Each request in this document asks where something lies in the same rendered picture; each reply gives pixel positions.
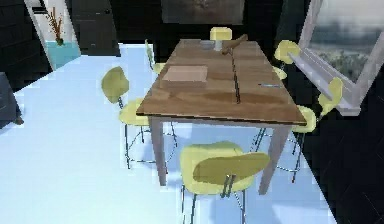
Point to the yellow chair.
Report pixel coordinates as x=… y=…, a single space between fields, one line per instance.
x=115 y=85
x=213 y=166
x=151 y=58
x=220 y=33
x=328 y=100
x=286 y=49

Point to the brown wooden baseball bat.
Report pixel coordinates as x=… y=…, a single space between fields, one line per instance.
x=234 y=44

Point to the white framed window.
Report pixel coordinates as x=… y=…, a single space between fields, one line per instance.
x=343 y=50

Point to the grey pen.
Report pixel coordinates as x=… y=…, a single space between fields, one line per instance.
x=270 y=85

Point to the dark grey armchair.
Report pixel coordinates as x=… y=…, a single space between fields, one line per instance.
x=8 y=103

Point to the dark framed wall picture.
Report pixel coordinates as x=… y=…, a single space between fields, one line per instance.
x=202 y=10

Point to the grey bowl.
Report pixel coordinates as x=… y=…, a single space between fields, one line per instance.
x=206 y=44

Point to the white cup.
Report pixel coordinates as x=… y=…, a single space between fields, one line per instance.
x=217 y=45

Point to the orange house plant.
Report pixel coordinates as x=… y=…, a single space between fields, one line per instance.
x=56 y=26

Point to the brown wooden dining table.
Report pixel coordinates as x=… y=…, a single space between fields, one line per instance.
x=213 y=96

